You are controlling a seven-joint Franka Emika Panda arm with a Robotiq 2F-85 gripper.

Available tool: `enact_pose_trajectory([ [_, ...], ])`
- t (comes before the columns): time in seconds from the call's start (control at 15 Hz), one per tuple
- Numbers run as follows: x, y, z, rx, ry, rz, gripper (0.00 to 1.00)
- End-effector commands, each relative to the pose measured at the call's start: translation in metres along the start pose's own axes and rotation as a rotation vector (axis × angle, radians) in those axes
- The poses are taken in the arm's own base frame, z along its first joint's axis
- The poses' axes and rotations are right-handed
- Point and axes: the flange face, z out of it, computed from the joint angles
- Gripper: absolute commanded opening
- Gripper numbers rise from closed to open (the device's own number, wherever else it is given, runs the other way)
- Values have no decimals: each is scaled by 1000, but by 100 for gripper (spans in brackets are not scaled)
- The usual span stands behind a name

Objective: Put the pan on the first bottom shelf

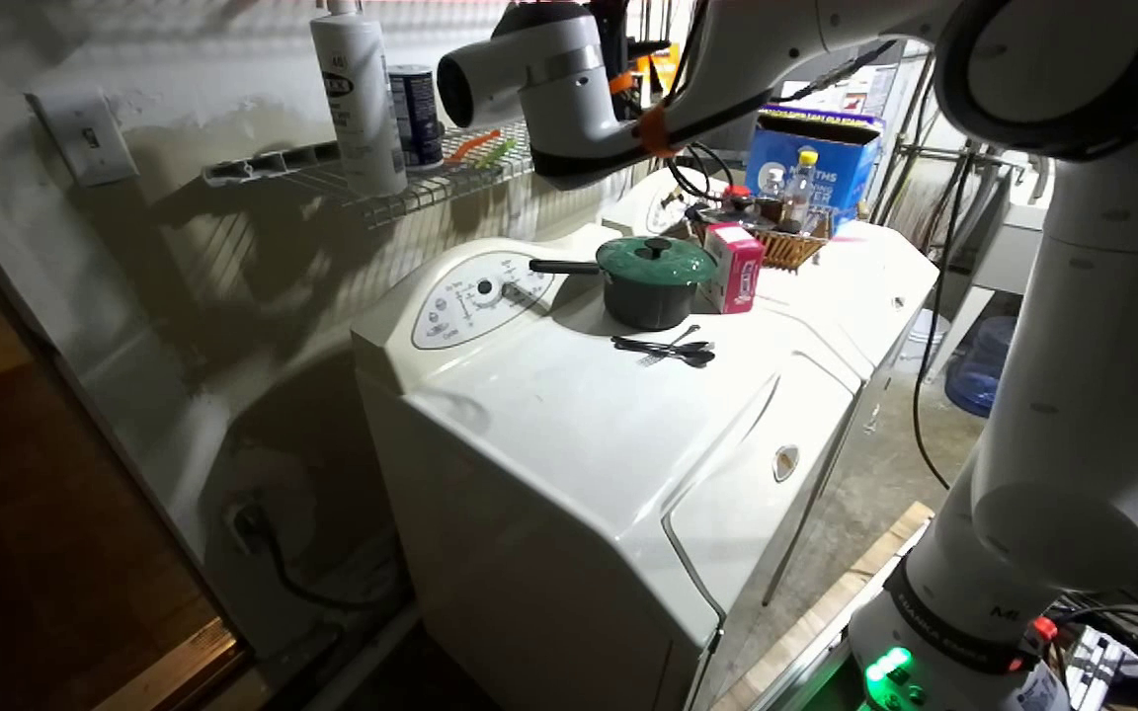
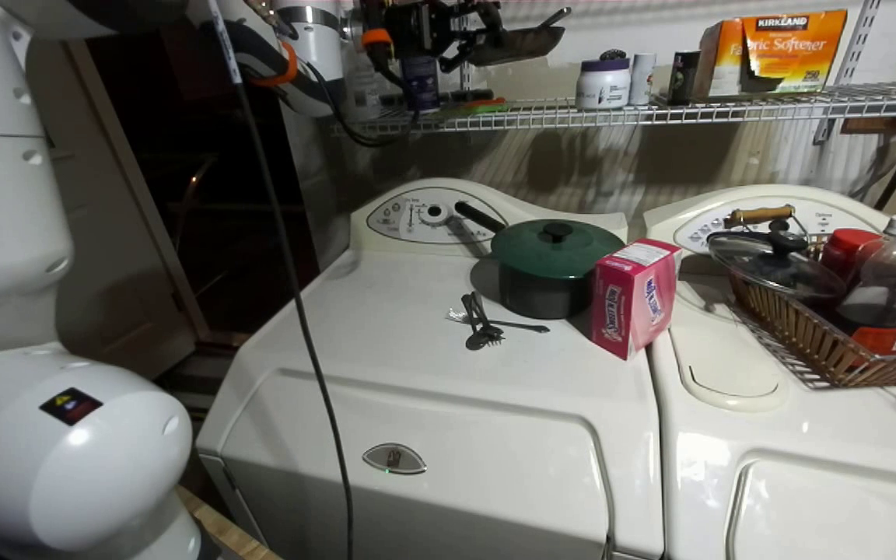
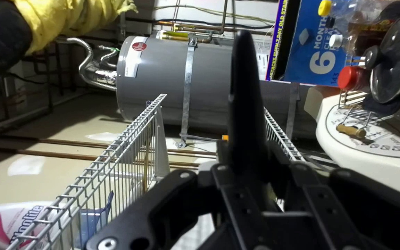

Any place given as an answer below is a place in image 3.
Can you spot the glass pot lid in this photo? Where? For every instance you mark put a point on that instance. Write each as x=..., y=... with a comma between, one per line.
x=396, y=60

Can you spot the white washing machine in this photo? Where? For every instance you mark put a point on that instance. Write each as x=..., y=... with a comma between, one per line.
x=371, y=162

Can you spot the blue cardboard box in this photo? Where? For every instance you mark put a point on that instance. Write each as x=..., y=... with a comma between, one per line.
x=311, y=51

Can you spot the gray water heater tank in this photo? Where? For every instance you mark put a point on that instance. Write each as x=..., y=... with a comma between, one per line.
x=162, y=78

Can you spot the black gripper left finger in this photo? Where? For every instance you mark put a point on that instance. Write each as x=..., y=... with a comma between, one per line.
x=162, y=209

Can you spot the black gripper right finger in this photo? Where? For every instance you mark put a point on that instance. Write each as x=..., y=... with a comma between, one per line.
x=347, y=213

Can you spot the white pack red print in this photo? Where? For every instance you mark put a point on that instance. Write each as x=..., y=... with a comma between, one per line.
x=5, y=224

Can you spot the red capped bottle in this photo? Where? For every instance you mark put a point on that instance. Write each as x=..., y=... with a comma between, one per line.
x=347, y=78

